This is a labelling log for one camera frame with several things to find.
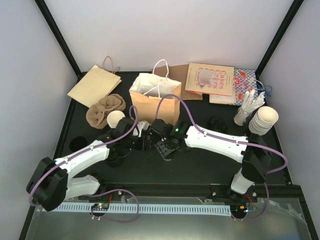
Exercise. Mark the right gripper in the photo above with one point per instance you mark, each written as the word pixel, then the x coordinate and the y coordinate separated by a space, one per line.
pixel 163 151

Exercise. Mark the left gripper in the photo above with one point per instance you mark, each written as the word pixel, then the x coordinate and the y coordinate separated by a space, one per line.
pixel 145 144

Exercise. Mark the stack of white paper cups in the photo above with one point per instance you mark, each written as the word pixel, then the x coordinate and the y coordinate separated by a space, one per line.
pixel 114 117

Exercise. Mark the stack of pulp cup carriers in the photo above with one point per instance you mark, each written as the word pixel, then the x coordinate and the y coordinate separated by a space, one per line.
pixel 96 116

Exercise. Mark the orange paper bag white handles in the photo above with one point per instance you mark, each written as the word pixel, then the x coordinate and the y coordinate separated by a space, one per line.
pixel 147 95

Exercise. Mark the stack of plain paper cups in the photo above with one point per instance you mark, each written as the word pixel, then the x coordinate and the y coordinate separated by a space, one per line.
pixel 263 120

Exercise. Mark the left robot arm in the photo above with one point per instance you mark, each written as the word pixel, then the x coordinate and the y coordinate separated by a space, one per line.
pixel 55 180

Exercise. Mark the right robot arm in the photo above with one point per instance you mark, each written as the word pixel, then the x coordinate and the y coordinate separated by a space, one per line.
pixel 254 163

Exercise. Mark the stack of black cup lids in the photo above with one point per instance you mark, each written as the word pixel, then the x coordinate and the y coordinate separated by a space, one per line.
pixel 114 160

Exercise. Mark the brown flat paper bag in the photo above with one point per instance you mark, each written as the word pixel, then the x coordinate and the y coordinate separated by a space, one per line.
pixel 180 73

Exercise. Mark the yellow kraft paper bag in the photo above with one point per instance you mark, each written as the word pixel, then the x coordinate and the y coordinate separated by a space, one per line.
pixel 95 85

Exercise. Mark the cakes printed paper bag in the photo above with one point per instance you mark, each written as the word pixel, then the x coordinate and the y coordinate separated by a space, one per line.
pixel 213 79

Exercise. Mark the cup of white straws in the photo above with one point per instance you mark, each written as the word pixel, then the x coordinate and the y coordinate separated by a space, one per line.
pixel 248 106

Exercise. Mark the blue checkered paper bag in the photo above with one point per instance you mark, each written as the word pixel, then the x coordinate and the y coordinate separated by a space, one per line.
pixel 244 80

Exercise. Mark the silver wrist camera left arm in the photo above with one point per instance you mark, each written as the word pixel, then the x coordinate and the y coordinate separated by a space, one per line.
pixel 141 126

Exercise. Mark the white slotted cable duct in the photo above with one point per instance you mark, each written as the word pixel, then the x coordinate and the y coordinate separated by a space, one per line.
pixel 129 208

